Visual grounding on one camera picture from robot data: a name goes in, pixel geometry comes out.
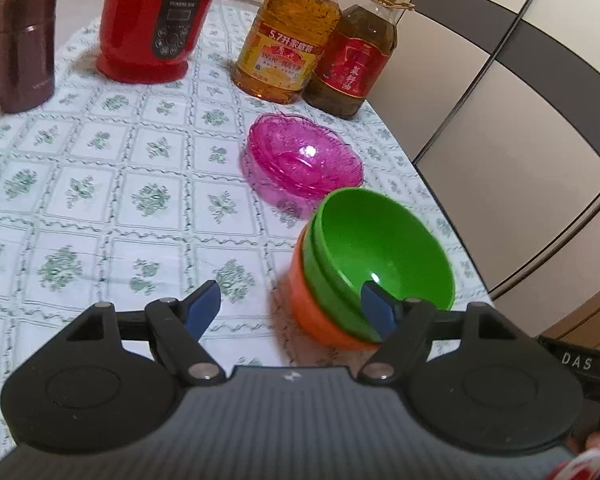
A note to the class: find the dark oil bottle red label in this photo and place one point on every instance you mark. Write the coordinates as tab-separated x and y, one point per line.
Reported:
355	70

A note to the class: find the orange plastic bowl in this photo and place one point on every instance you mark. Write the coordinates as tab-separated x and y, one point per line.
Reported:
310	310

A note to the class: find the floral white tablecloth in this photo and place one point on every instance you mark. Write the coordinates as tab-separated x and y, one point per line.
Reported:
105	185

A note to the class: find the green plastic bowl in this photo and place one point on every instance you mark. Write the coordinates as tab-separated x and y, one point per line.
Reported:
320	280
390	240

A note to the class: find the small pink glass bowl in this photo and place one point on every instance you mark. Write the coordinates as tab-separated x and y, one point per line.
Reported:
290	155

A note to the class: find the large pink glass bowl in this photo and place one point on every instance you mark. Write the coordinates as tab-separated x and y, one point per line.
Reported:
330	160

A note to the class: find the red electric cooker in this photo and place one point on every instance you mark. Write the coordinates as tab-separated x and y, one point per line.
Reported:
140	25

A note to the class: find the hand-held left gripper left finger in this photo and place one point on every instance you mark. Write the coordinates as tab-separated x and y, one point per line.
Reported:
200	310

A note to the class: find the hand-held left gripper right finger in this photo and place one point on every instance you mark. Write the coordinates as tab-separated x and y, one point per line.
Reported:
380	310

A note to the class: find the white wardrobe with black stripes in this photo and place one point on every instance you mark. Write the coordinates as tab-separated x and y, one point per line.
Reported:
505	85

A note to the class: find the maroon thermos flask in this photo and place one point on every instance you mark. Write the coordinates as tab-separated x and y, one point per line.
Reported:
25	50

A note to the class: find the red and white cloth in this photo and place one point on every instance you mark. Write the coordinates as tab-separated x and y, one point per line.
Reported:
590	467

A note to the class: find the golden oil bottle yellow label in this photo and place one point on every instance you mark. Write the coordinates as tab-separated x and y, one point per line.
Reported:
285	45

